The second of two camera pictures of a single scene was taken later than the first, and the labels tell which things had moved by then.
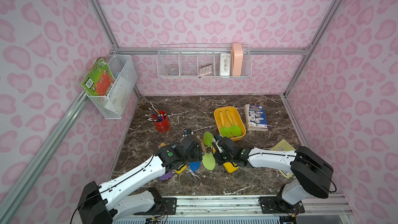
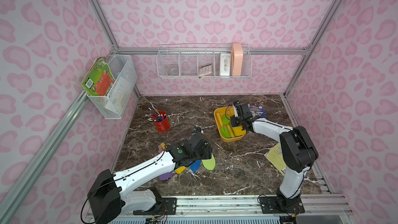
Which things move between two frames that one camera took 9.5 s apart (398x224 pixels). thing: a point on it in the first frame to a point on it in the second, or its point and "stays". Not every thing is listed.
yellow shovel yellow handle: (229, 167) to (238, 131)
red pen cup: (164, 125) stays
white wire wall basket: (123, 69) stays
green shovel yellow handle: (235, 130) to (225, 121)
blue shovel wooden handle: (195, 165) stays
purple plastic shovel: (167, 175) stays
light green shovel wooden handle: (208, 159) stays
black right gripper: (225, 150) to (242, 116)
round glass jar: (172, 71) stays
